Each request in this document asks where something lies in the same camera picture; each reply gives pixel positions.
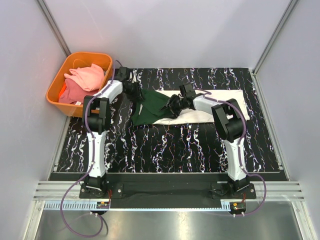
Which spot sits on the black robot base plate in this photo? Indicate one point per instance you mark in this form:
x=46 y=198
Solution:
x=166 y=191

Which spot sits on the white green raglan t-shirt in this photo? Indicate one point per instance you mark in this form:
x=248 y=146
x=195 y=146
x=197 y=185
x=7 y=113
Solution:
x=147 y=112

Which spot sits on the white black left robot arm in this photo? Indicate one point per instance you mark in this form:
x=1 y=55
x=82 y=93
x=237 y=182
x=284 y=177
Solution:
x=96 y=119

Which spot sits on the black marble pattern mat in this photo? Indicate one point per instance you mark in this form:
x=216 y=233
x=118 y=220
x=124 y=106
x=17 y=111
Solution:
x=182 y=148

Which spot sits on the light pink folded shirt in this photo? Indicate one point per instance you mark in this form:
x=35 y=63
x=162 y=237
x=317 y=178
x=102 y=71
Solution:
x=88 y=78

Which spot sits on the orange garment in basket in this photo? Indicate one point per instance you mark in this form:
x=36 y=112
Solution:
x=62 y=90

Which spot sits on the orange plastic laundry basket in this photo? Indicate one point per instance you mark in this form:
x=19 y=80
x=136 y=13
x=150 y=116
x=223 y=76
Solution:
x=75 y=60

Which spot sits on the dark pink folded shirt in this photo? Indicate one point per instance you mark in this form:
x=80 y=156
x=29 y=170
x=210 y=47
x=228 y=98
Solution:
x=73 y=93

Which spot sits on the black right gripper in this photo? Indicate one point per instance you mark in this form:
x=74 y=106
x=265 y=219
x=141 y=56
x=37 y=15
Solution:
x=171 y=104

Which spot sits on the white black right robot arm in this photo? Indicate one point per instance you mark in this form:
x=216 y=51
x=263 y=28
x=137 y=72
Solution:
x=230 y=125

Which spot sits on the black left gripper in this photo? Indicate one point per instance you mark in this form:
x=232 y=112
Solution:
x=137 y=96

